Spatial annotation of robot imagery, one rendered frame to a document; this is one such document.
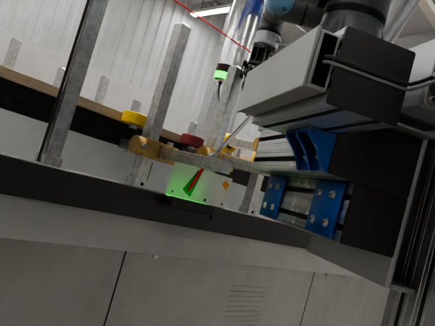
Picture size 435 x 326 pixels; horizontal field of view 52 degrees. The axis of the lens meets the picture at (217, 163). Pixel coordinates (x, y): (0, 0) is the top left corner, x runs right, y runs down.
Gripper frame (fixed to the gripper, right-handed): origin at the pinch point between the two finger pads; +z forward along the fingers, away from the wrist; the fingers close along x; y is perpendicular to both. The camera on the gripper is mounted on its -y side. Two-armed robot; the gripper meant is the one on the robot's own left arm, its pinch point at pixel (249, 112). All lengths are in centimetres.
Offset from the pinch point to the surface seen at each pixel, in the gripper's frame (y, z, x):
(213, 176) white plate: -0.2, 22.1, -5.8
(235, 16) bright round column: -368, -193, -196
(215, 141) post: 1.9, 11.3, -7.6
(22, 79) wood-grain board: 45, 12, -45
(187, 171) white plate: 10.3, 22.9, -9.6
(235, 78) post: 1.1, -9.5, -7.0
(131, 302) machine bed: -9, 70, -26
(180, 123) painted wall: -769, -100, -456
